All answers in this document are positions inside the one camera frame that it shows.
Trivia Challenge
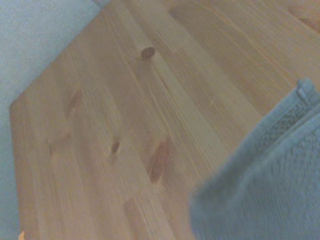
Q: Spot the grey towel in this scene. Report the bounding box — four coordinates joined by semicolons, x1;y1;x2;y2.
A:
189;77;320;240

